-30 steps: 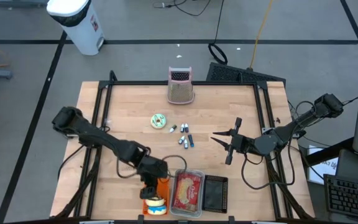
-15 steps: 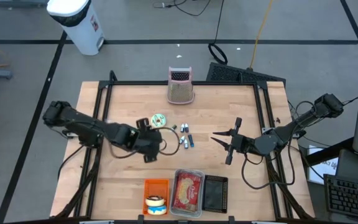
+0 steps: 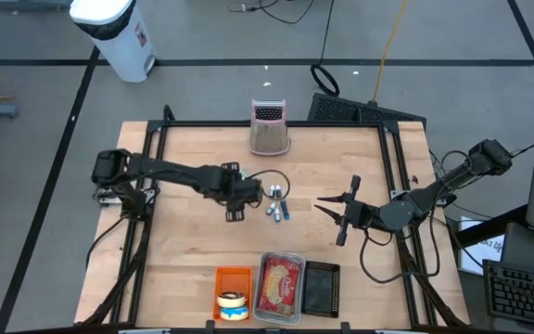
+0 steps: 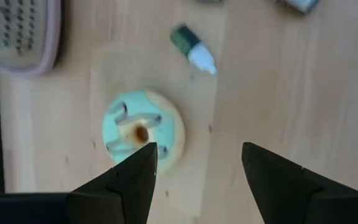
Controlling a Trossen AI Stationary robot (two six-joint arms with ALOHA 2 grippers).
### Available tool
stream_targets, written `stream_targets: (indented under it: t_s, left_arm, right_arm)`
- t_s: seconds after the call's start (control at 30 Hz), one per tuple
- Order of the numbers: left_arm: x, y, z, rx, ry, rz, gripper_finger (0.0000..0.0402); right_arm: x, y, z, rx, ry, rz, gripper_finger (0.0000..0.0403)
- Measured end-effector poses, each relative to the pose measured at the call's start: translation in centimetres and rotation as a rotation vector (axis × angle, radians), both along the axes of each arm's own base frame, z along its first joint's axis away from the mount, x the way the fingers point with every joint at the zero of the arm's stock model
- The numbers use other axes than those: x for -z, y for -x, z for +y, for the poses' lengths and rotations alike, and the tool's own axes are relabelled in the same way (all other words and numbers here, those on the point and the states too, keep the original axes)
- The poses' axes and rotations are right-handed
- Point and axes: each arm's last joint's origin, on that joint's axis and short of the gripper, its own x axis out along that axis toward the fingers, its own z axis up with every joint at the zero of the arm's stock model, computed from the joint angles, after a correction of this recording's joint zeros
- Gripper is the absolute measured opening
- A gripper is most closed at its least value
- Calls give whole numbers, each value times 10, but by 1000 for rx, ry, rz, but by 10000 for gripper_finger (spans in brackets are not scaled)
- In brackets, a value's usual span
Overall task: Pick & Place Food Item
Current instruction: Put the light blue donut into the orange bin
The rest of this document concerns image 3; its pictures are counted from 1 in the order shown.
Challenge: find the red popcorn packet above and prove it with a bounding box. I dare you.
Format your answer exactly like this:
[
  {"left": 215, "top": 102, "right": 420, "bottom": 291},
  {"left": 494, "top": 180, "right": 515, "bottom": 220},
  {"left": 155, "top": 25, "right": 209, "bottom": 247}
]
[{"left": 258, "top": 256, "right": 302, "bottom": 318}]

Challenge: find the black perforated panel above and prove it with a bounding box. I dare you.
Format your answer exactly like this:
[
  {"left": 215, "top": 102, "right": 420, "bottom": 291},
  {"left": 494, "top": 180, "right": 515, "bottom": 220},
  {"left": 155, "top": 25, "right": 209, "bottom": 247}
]
[{"left": 306, "top": 92, "right": 428, "bottom": 125}]

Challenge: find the white trash can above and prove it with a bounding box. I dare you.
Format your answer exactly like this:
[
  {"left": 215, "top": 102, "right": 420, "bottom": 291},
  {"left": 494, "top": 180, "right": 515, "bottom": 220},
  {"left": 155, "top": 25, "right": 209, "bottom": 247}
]
[{"left": 69, "top": 0, "right": 158, "bottom": 84}]

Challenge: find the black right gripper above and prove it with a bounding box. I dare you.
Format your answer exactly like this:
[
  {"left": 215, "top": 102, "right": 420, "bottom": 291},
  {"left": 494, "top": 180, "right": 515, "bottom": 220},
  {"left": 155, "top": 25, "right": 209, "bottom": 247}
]
[{"left": 313, "top": 174, "right": 382, "bottom": 246}]

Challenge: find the black aluminium table frame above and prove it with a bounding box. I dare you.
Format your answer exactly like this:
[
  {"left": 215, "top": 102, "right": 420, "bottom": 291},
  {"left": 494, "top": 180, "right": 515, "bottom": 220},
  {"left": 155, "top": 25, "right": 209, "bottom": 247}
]
[{"left": 75, "top": 104, "right": 471, "bottom": 334}]

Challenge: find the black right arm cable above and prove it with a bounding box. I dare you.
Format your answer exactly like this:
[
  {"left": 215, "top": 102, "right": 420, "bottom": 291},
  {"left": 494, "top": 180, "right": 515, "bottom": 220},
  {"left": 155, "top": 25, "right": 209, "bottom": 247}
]
[{"left": 358, "top": 215, "right": 442, "bottom": 286}]

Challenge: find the black keyboard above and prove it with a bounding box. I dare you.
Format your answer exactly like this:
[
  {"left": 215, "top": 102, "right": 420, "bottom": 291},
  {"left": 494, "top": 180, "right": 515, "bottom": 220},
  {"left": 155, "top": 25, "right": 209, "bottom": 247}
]
[{"left": 481, "top": 258, "right": 534, "bottom": 331}]

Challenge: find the black coiled floor cable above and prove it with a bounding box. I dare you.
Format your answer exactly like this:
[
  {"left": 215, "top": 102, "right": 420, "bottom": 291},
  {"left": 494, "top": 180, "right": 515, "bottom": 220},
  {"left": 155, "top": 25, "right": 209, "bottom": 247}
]
[{"left": 310, "top": 0, "right": 341, "bottom": 98}]

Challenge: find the orange plastic basket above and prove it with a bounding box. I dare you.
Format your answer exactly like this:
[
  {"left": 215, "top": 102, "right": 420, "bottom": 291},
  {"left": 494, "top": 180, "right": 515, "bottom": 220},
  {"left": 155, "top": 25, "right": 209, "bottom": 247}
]
[{"left": 211, "top": 265, "right": 254, "bottom": 323}]

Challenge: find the white paper sheet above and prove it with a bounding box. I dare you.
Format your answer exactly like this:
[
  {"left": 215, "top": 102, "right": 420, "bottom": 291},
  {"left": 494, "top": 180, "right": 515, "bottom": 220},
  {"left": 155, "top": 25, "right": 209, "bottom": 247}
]
[{"left": 458, "top": 215, "right": 505, "bottom": 276}]

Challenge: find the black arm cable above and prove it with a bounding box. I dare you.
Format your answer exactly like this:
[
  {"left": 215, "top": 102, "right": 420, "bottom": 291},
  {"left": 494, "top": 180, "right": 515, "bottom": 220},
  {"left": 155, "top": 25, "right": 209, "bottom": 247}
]
[
  {"left": 358, "top": 215, "right": 442, "bottom": 286},
  {"left": 84, "top": 214, "right": 130, "bottom": 271}
]

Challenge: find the pink mesh basket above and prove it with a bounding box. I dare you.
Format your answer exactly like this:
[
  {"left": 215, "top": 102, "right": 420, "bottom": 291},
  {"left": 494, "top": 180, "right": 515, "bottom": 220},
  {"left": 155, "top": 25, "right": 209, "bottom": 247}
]
[{"left": 248, "top": 98, "right": 292, "bottom": 157}]

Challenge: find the black mesh basket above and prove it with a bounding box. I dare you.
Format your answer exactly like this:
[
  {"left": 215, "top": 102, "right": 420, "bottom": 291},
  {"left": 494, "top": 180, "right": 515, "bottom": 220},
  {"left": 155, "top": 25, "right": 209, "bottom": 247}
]
[{"left": 300, "top": 260, "right": 342, "bottom": 320}]

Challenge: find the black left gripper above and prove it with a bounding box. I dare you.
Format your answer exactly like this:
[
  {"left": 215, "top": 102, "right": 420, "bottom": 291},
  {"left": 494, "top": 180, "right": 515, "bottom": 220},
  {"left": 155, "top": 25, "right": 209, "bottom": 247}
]
[{"left": 220, "top": 161, "right": 264, "bottom": 223}]

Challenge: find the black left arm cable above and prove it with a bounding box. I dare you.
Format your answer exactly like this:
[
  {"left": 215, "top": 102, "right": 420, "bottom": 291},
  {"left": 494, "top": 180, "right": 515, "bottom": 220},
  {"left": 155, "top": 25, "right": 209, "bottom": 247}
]
[{"left": 84, "top": 214, "right": 130, "bottom": 271}]

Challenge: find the thin black floor cable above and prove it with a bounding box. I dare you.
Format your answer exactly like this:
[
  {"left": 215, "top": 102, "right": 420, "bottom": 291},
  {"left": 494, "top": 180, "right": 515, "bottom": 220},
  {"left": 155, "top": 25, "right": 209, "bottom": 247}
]
[{"left": 227, "top": 0, "right": 317, "bottom": 26}]

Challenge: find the yellow floor cable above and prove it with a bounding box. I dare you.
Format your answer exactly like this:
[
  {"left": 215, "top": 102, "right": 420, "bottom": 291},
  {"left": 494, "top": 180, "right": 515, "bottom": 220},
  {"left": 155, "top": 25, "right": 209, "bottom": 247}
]
[{"left": 371, "top": 0, "right": 410, "bottom": 105}]

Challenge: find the translucent white plastic bin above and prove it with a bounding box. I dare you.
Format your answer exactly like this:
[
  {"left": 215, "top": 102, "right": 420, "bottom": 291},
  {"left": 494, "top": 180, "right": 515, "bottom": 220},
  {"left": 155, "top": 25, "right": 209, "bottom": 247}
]
[{"left": 252, "top": 250, "right": 307, "bottom": 326}]

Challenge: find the chocolate frosted toy donut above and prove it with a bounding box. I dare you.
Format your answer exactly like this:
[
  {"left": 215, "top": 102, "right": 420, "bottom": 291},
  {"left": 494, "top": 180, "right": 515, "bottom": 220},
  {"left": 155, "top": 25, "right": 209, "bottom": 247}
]
[{"left": 216, "top": 290, "right": 248, "bottom": 309}]

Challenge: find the blue frosted toy donut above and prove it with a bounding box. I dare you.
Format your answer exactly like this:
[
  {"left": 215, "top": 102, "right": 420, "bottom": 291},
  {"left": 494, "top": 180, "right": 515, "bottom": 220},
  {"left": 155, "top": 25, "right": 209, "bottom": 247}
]
[{"left": 219, "top": 305, "right": 250, "bottom": 322}]

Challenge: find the black camera cable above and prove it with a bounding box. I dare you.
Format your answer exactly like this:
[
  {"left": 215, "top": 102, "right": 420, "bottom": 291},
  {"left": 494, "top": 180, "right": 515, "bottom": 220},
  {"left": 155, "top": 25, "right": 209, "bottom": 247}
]
[{"left": 247, "top": 169, "right": 292, "bottom": 201}]

